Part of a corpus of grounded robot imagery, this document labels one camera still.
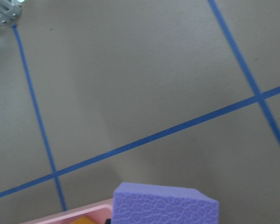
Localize yellow foam block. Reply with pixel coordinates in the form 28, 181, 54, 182
70, 216, 96, 224

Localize purple foam block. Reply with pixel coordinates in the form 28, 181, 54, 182
111, 182, 219, 224

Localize pink plastic bin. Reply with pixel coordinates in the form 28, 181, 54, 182
23, 198, 113, 224

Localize aluminium frame post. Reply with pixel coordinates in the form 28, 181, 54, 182
0, 0, 24, 24

